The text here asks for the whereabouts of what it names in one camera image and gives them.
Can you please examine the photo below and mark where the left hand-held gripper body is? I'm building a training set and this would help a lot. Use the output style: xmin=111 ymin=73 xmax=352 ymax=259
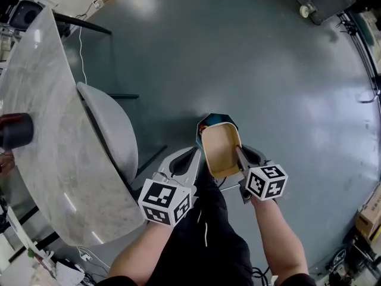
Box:
xmin=138 ymin=176 xmax=198 ymax=228

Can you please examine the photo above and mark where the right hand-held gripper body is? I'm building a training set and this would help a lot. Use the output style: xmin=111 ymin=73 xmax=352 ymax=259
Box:
xmin=238 ymin=160 xmax=289 ymax=205

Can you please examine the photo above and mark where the beige rectangular tray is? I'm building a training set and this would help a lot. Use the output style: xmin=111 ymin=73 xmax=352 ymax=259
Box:
xmin=201 ymin=122 xmax=242 ymax=179

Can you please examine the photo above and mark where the teal waste bin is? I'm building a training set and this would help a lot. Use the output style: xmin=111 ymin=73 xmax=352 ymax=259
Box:
xmin=195 ymin=113 xmax=240 ymax=148

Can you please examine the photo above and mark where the person's left forearm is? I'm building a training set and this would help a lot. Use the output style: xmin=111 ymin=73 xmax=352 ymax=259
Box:
xmin=107 ymin=220 xmax=173 ymax=279

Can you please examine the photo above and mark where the person's right forearm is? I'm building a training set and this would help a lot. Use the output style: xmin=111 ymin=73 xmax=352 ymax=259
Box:
xmin=251 ymin=197 xmax=310 ymax=279

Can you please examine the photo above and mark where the person's black clothing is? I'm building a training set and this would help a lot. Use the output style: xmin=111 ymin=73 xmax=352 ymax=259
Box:
xmin=98 ymin=171 xmax=316 ymax=286

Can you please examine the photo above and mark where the light grey chair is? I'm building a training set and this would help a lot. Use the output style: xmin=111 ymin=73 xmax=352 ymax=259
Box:
xmin=76 ymin=82 xmax=167 ymax=182

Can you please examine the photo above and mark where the grey marble table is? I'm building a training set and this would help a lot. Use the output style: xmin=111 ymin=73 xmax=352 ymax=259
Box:
xmin=0 ymin=6 xmax=145 ymax=247

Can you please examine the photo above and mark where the cardboard box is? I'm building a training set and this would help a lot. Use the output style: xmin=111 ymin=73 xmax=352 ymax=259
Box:
xmin=355 ymin=185 xmax=381 ymax=240

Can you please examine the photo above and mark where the black thermal jug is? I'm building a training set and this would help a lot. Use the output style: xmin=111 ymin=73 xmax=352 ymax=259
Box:
xmin=0 ymin=113 xmax=34 ymax=150

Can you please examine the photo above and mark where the dark grey chair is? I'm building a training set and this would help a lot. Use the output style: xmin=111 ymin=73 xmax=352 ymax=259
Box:
xmin=8 ymin=0 xmax=44 ymax=29

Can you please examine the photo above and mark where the white cable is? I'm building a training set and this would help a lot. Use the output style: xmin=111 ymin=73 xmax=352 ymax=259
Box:
xmin=77 ymin=25 xmax=88 ymax=85

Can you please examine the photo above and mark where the black camera tripod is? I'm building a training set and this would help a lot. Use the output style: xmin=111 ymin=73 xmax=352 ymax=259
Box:
xmin=336 ymin=10 xmax=381 ymax=104

